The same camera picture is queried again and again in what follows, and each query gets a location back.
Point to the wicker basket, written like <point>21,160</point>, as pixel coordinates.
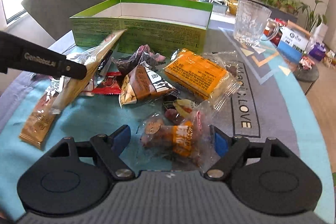
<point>232,6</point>

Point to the small pistachio packet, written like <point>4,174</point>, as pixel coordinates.
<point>185,106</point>

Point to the long brown snack packet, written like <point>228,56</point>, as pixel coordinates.
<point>36,129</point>

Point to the red snack packet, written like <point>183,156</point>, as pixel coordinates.
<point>109,85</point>

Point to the blue and white carton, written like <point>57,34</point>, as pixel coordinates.
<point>292,43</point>

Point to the orange cake packet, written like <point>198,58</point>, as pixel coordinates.
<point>197,74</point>

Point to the green cardboard box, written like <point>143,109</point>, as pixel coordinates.
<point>157,35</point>

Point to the large leaf plant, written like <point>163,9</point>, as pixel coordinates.
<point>313,15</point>

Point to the dark round table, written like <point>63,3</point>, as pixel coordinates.
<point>308,73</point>

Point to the purple gift bag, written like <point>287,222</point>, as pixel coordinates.
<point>317,52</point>

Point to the clear packet with orange label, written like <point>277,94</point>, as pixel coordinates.
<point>181,140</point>

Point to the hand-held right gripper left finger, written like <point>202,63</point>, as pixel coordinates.
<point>121,138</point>

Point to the purple snack packet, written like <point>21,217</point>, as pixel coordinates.
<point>126,64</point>

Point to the clear glass mug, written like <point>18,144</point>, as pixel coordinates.
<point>249,22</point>

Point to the brown peanut packet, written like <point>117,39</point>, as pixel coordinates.
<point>141,85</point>

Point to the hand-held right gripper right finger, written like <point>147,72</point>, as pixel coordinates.
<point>220,141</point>

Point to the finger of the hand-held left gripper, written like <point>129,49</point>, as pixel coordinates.
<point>76,69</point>

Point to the silver gold snack packet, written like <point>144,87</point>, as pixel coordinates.
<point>76,91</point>

